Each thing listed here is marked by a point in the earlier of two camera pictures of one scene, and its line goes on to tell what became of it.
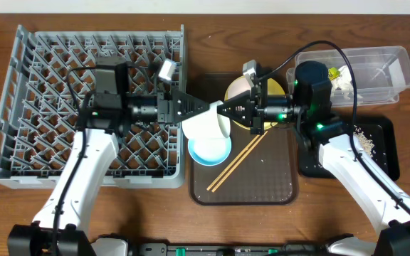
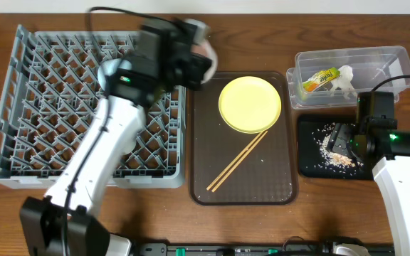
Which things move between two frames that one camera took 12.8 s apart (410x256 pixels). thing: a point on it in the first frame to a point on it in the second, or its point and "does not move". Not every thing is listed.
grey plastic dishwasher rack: [34, 132] does not move
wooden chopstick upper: [233, 162] does not move
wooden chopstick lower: [238, 163] does not move
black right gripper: [257, 111] to [342, 139]
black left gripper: [164, 109] to [198, 65]
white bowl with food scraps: [238, 85] to [206, 48]
